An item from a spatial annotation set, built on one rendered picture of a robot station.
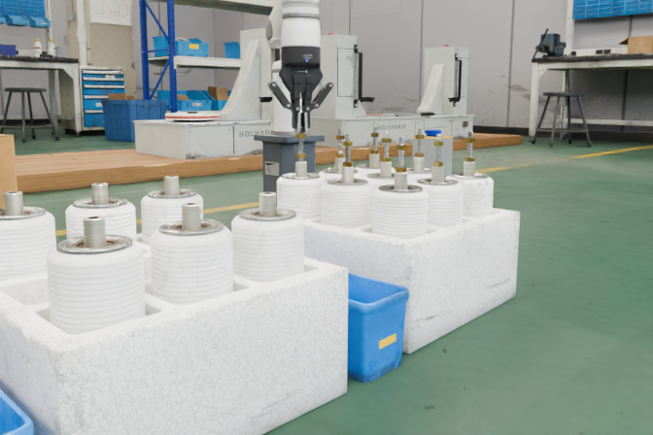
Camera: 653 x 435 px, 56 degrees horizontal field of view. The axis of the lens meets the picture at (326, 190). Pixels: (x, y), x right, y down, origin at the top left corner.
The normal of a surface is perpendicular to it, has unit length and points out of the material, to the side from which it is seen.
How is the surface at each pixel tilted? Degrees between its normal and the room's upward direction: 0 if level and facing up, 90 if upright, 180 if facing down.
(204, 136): 90
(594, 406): 0
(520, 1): 90
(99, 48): 90
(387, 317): 92
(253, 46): 69
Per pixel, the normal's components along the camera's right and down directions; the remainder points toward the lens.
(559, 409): 0.00, -0.99
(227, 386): 0.71, 0.11
